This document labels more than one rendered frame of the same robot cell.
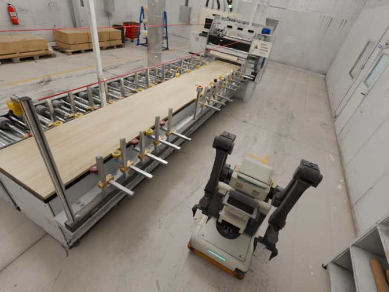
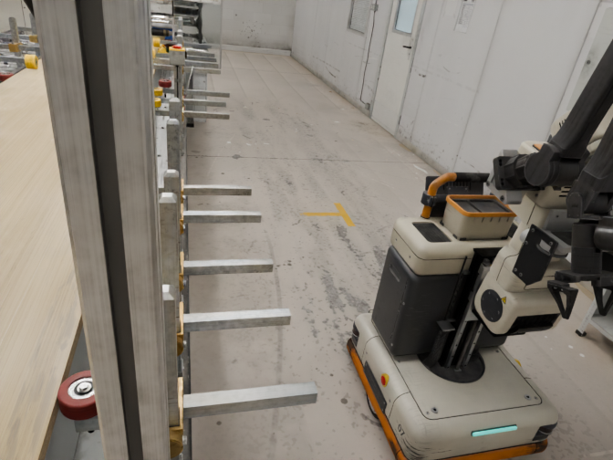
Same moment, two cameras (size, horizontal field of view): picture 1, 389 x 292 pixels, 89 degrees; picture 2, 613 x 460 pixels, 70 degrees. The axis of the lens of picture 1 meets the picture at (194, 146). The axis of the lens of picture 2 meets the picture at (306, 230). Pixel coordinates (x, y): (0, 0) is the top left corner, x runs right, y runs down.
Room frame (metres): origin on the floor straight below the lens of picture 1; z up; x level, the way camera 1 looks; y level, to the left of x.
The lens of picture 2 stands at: (0.55, 0.86, 1.54)
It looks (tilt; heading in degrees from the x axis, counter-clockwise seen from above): 28 degrees down; 322
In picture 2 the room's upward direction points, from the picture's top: 8 degrees clockwise
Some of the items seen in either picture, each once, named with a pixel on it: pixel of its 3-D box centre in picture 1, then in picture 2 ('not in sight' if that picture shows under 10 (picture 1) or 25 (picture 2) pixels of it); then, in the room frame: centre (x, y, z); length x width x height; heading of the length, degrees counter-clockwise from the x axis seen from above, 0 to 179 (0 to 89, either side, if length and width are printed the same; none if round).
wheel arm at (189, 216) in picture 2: (163, 142); (195, 217); (1.78, 0.36, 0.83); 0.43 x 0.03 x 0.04; 69
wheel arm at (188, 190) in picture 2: (174, 134); (193, 190); (2.02, 0.27, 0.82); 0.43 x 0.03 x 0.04; 69
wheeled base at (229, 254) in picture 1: (226, 232); (441, 377); (1.24, -0.52, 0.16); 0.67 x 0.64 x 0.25; 159
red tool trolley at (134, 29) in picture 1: (131, 32); not in sight; (10.74, 4.08, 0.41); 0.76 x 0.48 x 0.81; 166
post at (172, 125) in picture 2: (157, 134); (174, 196); (1.77, 0.43, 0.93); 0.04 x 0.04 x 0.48; 69
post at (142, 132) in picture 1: (142, 149); (173, 255); (1.54, 0.52, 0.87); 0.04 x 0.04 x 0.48; 69
